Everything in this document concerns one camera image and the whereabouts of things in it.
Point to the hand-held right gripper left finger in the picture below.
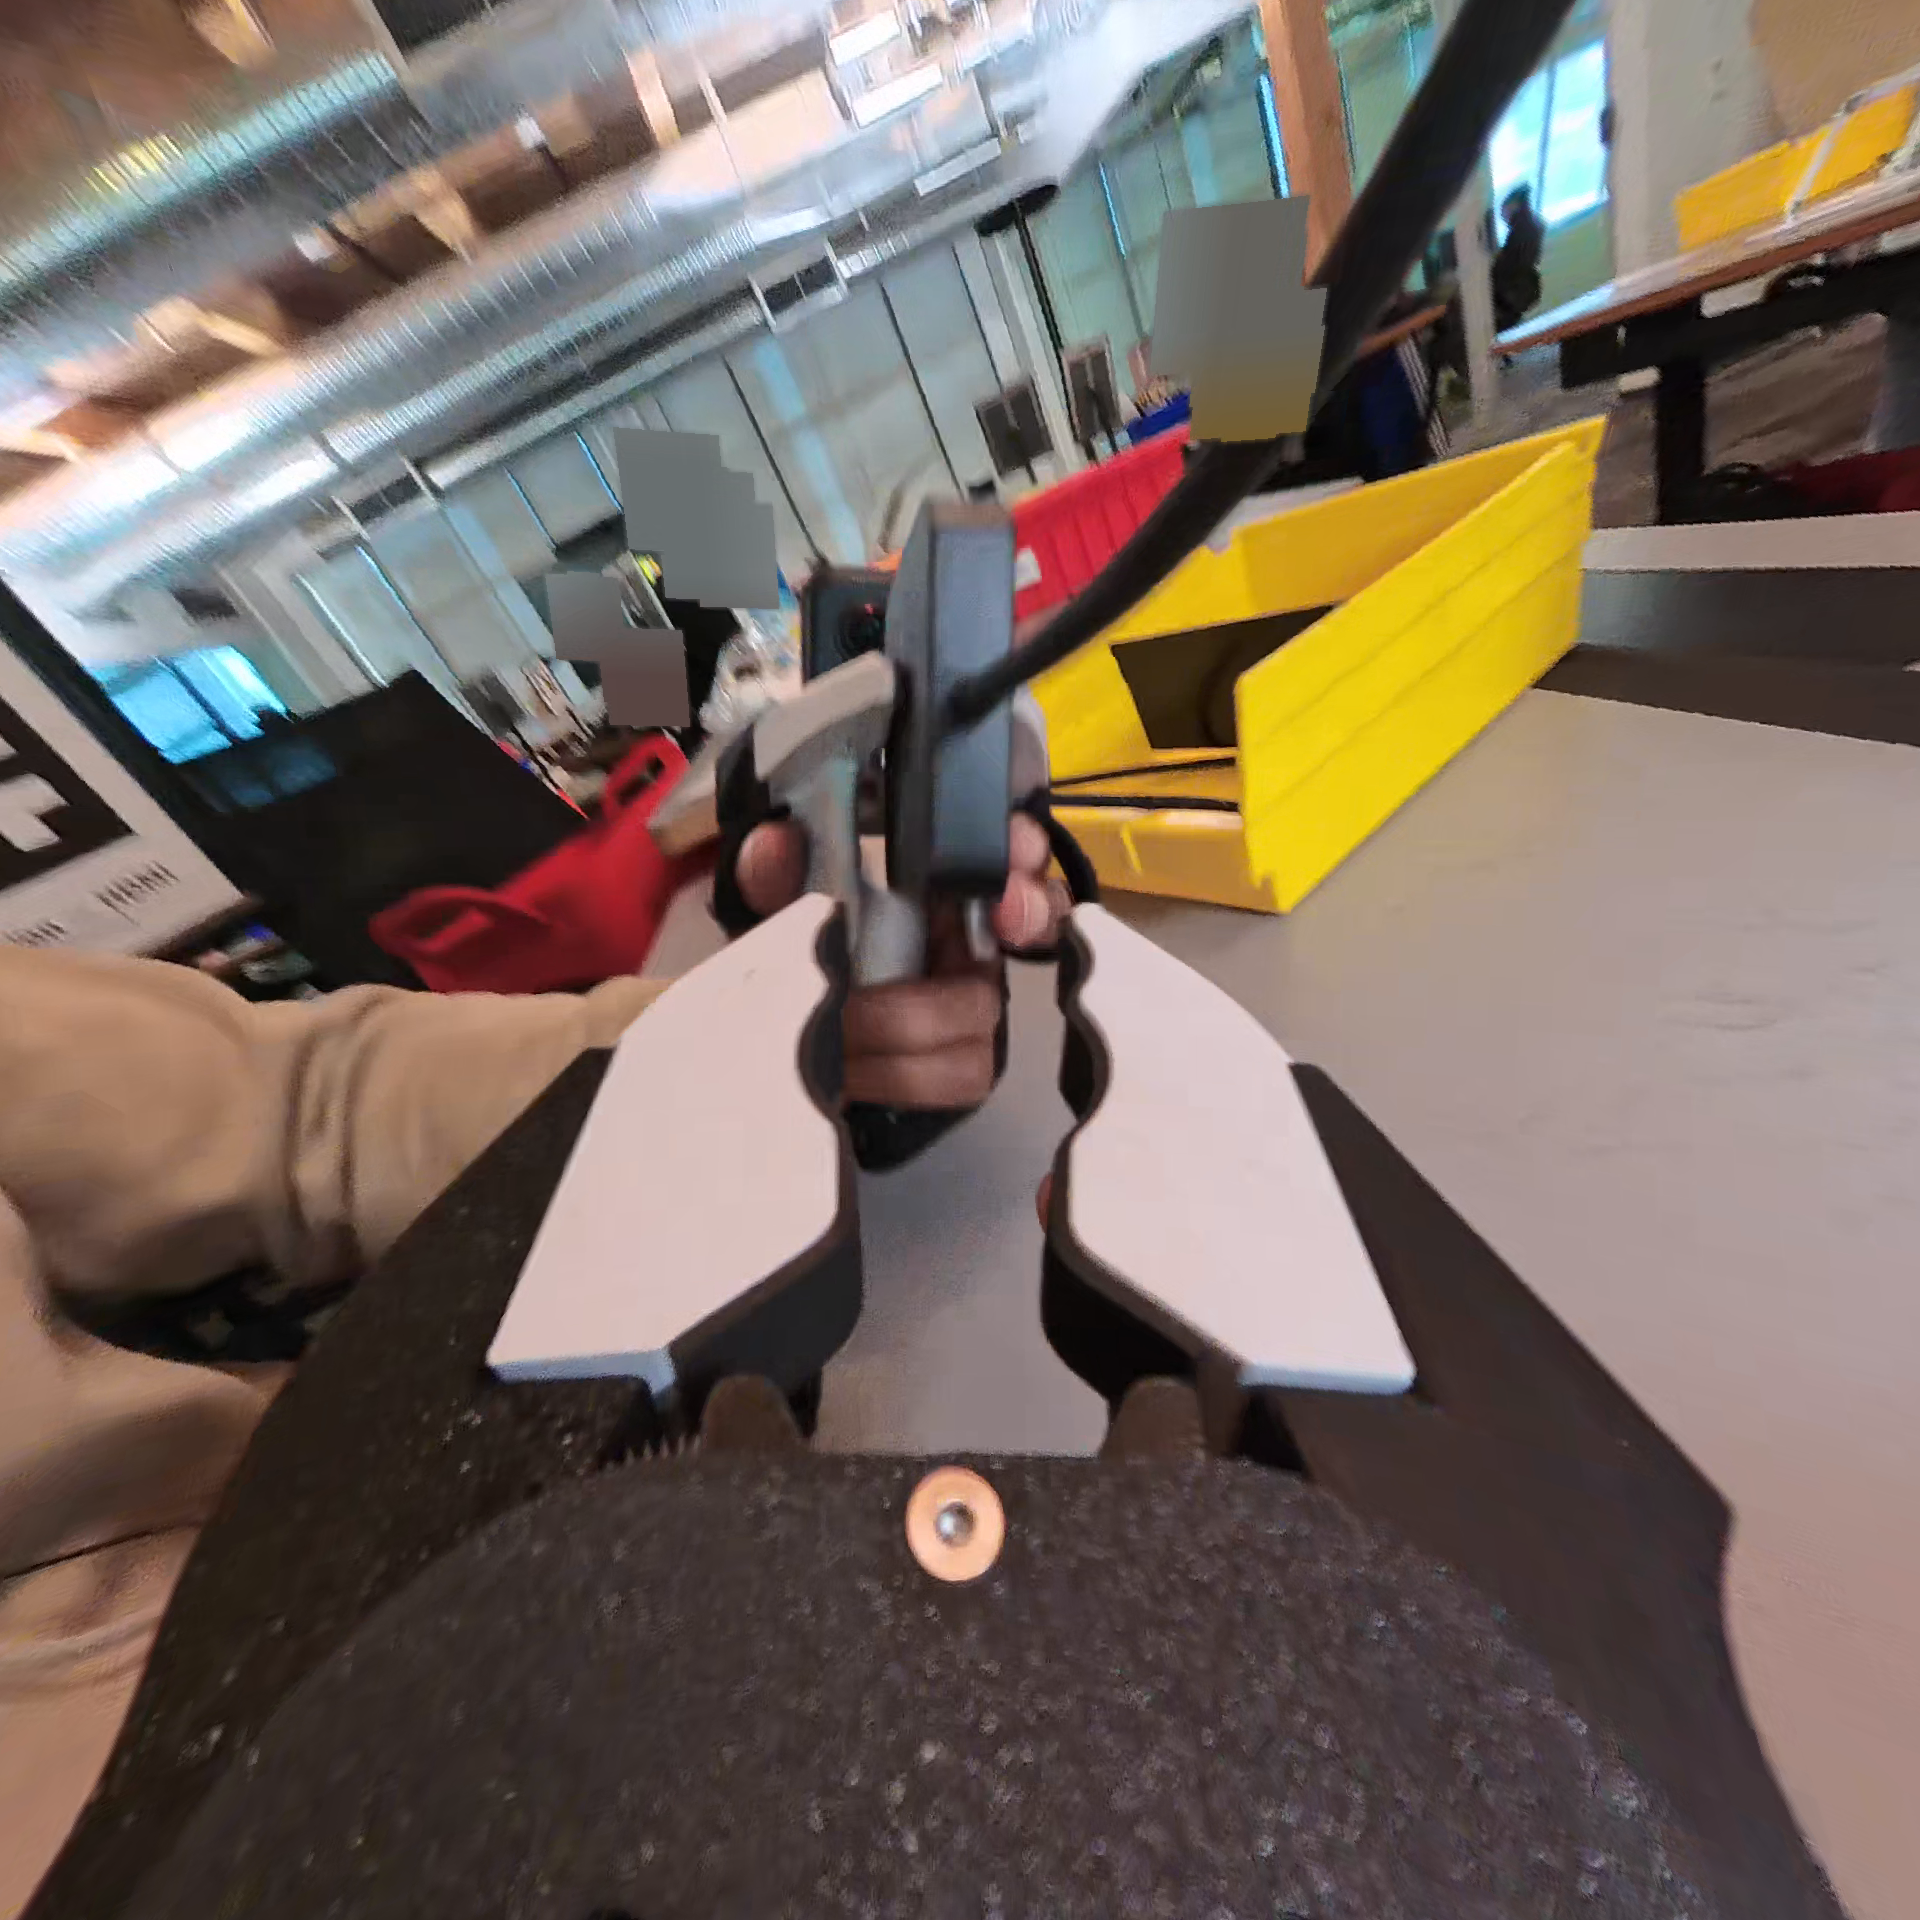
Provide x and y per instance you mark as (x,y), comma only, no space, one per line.
(692,1184)

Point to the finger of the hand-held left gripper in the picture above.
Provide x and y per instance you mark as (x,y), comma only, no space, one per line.
(811,722)
(1032,748)

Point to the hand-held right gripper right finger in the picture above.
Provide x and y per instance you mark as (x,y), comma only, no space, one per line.
(1215,1200)

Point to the grey metal hdmi switch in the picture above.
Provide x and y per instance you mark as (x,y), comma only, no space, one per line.
(972,812)

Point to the yellow plastic bin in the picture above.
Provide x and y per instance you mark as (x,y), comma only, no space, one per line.
(1788,170)
(1426,646)

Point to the person's left forearm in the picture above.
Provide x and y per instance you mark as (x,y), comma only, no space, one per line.
(303,1094)

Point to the person's left hand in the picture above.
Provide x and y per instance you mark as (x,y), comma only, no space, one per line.
(918,1044)

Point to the red bin with white label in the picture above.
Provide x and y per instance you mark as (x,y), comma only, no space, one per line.
(1097,517)

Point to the red plastic basket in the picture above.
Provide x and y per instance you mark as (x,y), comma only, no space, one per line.
(524,916)

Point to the black display on stand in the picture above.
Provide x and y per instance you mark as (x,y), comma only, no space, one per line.
(1005,429)
(1093,393)

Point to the black panel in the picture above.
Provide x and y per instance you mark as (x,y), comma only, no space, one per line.
(392,797)

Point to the white tag sign board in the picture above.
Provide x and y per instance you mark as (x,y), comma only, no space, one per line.
(93,884)

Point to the wooden table black legs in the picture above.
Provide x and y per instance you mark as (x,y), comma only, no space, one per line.
(1682,294)

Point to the silver ventilation duct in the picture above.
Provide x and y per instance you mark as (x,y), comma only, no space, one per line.
(378,179)

